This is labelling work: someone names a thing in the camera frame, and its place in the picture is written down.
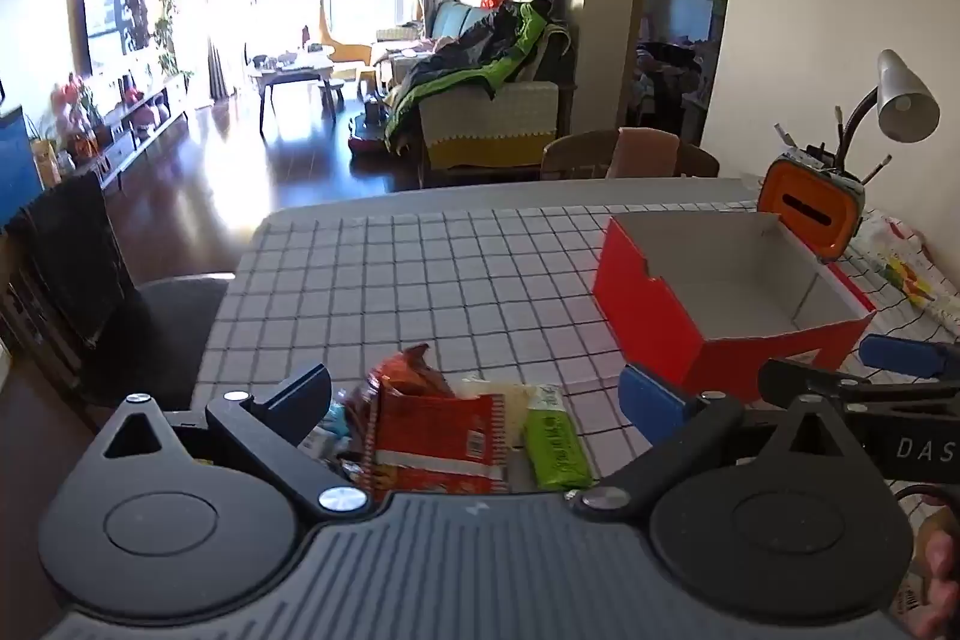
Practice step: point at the pale translucent snack packet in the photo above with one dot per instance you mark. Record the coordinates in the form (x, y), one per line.
(499, 400)

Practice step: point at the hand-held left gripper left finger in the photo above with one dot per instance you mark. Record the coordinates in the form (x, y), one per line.
(300, 396)

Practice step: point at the red snack packet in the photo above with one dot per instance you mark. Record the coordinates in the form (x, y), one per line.
(435, 437)

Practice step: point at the person's right hand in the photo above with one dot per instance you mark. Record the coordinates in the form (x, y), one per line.
(941, 572)

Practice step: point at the orange tissue box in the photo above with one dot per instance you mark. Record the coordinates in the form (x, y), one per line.
(810, 212)

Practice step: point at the grey desk lamp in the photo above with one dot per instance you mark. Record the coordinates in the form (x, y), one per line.
(904, 100)

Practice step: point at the teal sofa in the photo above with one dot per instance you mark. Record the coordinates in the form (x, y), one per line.
(457, 18)

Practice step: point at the coffee table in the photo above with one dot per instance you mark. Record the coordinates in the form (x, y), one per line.
(289, 70)

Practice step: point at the blue cabinet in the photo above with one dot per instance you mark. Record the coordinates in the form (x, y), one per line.
(16, 168)

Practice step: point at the green house plant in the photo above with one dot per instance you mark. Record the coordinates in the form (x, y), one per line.
(169, 25)

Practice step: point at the cream crocheted sofa cover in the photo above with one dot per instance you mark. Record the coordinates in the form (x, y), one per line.
(487, 123)

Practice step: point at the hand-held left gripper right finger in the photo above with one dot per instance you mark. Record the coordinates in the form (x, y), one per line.
(649, 400)

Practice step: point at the dark wooden chair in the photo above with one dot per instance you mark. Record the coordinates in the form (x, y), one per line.
(37, 325)

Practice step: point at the red cardboard box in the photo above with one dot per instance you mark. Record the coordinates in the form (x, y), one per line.
(652, 325)

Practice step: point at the green snack packet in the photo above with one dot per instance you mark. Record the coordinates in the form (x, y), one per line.
(555, 452)

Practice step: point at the black clip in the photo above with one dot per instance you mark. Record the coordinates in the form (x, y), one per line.
(816, 153)

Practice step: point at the television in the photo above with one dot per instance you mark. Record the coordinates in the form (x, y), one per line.
(105, 21)

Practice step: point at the tv cabinet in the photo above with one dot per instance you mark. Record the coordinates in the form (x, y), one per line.
(142, 115)

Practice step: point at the red ride-on toy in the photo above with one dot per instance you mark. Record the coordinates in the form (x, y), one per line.
(367, 136)

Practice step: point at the black chair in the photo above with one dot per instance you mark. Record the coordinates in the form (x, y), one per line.
(165, 325)

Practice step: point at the short grey brush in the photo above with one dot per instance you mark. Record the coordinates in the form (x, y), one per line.
(874, 169)

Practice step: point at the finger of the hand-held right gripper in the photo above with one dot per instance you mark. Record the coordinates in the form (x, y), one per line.
(795, 377)
(900, 353)

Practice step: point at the pink towel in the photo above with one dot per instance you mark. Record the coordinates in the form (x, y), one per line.
(645, 153)

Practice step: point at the red flowers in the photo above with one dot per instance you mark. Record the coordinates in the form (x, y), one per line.
(71, 96)

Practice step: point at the colourful printed plastic bag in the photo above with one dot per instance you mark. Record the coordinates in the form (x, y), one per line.
(900, 265)

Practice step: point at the small wooden stool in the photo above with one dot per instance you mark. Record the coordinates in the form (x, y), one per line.
(331, 89)

